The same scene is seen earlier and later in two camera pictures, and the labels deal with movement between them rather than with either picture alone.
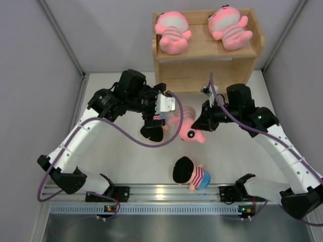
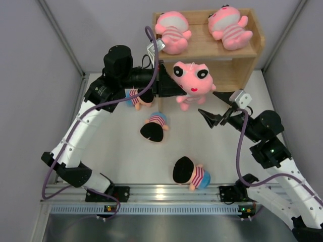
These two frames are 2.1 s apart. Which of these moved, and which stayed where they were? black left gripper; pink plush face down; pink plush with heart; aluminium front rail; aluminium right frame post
Moved: black left gripper; pink plush face down
Stayed: aluminium front rail; aluminium right frame post; pink plush with heart
